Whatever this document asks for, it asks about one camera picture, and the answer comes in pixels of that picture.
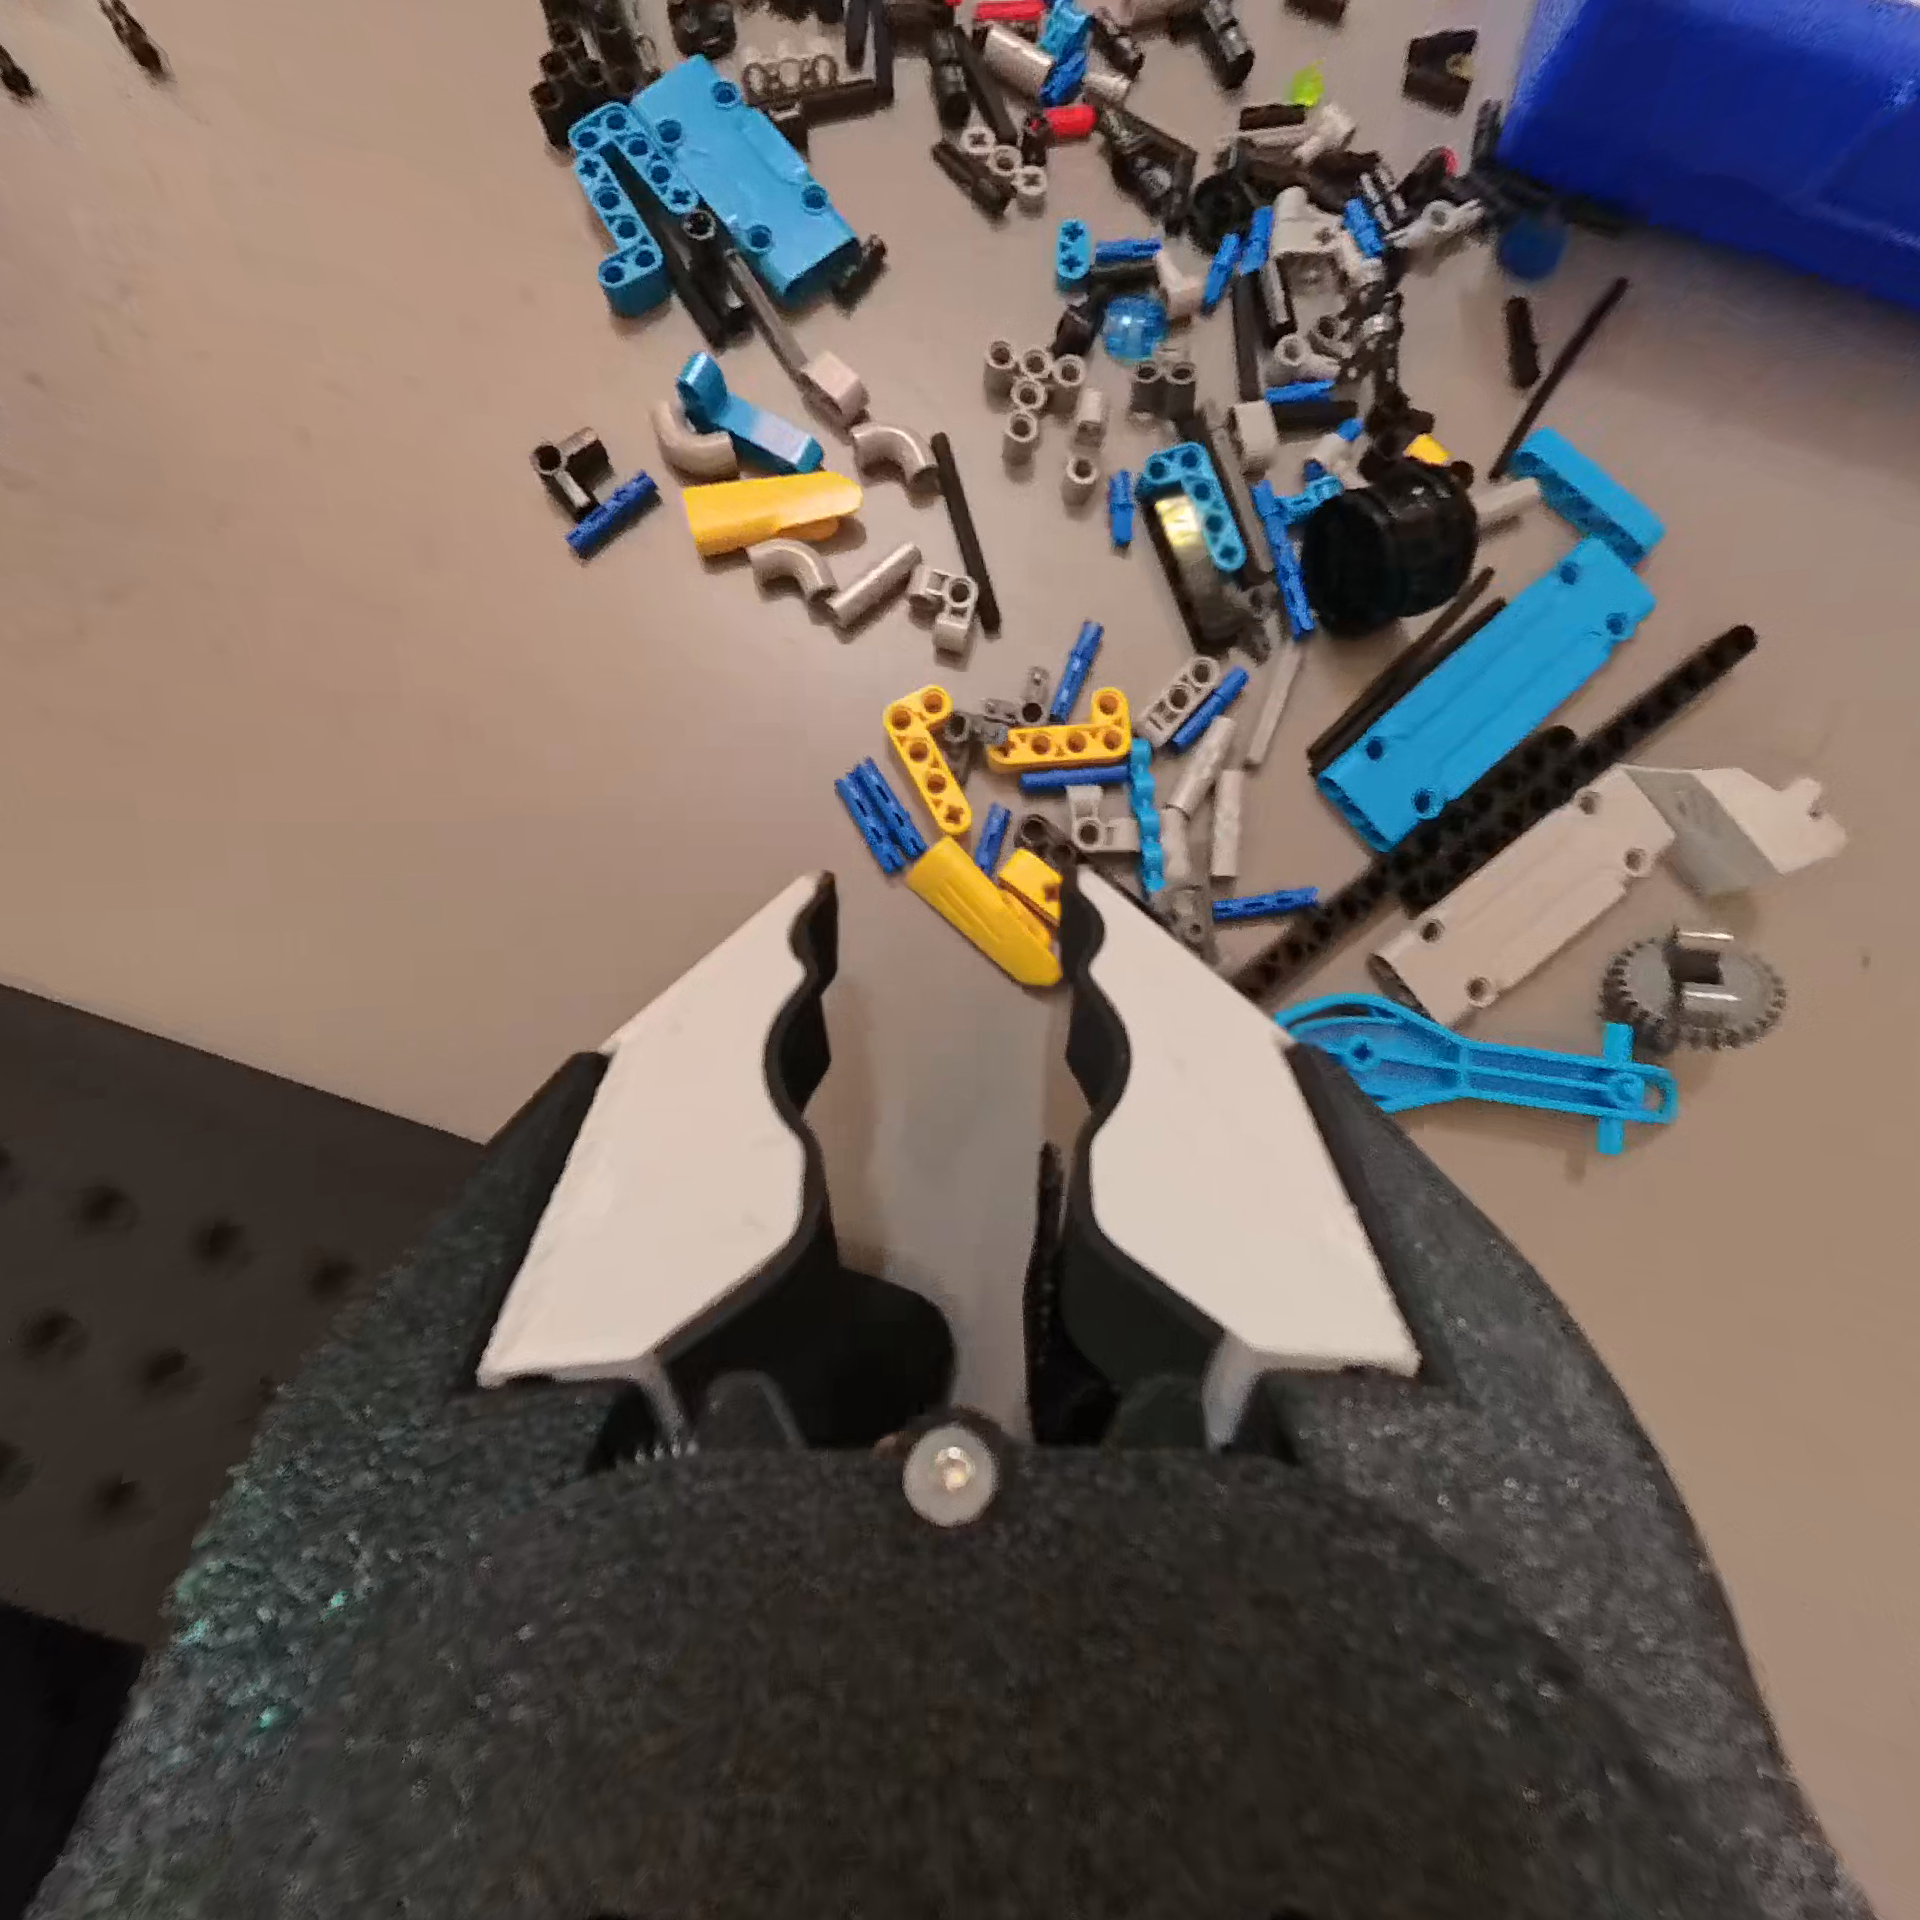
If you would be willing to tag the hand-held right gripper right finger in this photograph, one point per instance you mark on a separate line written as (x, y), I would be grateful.
(1243, 1202)

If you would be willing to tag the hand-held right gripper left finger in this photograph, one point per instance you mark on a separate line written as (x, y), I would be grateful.
(674, 1185)

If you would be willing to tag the pile of building brick pieces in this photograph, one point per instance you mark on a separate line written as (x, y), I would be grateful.
(1049, 743)

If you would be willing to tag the grey desk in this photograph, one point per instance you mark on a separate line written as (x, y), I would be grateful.
(300, 601)

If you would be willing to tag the light blue separator tool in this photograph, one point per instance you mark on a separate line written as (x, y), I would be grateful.
(1470, 1073)

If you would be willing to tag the yellow curved panel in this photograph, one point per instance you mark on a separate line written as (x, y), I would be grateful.
(763, 514)
(974, 901)

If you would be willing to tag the white flat panel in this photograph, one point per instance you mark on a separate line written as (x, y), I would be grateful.
(1515, 901)

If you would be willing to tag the grey gear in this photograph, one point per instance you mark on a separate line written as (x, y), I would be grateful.
(1634, 1000)

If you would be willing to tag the long light blue panel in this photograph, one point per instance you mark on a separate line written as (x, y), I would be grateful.
(1485, 705)

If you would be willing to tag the white angled piece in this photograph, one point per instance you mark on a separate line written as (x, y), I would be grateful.
(1741, 827)

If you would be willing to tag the long black beam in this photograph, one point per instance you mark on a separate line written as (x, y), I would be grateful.
(1648, 702)

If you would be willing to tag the black wheel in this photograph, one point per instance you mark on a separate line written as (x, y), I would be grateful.
(1387, 556)

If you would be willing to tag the light blue angled liftarm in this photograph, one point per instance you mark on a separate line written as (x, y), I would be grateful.
(619, 247)

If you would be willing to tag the light blue curved panel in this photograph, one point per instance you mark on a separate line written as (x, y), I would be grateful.
(750, 167)

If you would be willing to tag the blue plastic bin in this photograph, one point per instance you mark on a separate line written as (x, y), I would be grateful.
(1725, 120)

